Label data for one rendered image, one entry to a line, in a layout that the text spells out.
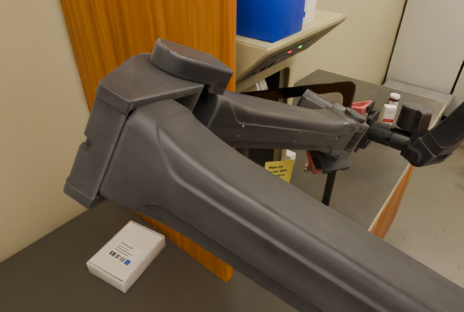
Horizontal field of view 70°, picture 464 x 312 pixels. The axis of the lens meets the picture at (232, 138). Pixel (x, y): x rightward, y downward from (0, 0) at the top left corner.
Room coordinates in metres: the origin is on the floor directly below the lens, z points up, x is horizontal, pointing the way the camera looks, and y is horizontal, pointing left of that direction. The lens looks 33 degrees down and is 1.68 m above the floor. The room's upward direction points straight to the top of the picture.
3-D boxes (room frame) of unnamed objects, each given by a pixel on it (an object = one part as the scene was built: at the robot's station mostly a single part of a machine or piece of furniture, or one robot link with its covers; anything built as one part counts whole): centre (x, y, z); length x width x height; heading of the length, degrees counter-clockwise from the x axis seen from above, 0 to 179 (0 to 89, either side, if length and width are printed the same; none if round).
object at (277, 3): (0.62, -0.06, 1.56); 0.10 x 0.10 x 0.09; 51
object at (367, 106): (0.81, -0.35, 1.23); 0.09 x 0.07 x 0.07; 51
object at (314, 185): (0.64, -0.13, 1.19); 0.30 x 0.01 x 0.40; 105
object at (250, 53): (0.69, -0.11, 1.46); 0.32 x 0.11 x 0.10; 141
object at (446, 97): (2.86, -1.73, 0.17); 0.60 x 0.42 x 0.33; 49
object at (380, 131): (0.77, -0.41, 1.20); 0.07 x 0.07 x 0.10; 51
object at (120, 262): (0.55, 0.27, 0.96); 0.16 x 0.12 x 0.04; 152
